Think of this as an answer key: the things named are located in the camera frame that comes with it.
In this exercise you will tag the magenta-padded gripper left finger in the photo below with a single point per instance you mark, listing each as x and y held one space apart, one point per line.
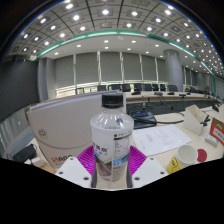
71 171

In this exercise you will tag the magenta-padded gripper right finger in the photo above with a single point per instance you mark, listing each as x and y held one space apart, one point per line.
150 171

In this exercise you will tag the clear plastic water bottle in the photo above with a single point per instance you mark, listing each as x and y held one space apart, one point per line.
111 140

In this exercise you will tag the white printed paper sheet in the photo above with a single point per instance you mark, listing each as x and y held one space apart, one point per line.
160 138

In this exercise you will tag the white paper ream box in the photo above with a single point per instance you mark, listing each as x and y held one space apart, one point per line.
63 130

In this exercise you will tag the black power adapter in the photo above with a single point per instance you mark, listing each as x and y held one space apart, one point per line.
24 153

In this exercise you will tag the black desk console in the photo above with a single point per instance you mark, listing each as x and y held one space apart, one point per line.
143 119

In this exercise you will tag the flat round red coaster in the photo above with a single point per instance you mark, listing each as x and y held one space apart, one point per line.
202 155

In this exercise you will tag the open white cardboard box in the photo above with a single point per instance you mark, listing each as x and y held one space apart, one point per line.
192 120

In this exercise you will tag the white remote control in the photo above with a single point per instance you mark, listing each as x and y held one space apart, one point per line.
211 140

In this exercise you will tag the long curved conference desk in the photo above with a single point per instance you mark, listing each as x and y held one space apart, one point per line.
160 97

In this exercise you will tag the black tool in white box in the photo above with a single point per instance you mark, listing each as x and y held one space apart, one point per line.
205 120

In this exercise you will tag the brown cardboard box red side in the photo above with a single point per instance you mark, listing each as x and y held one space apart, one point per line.
218 131

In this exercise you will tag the row of black office chairs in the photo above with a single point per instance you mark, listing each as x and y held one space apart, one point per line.
126 87

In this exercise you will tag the group of ceiling lights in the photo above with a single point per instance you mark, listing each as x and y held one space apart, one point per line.
105 12

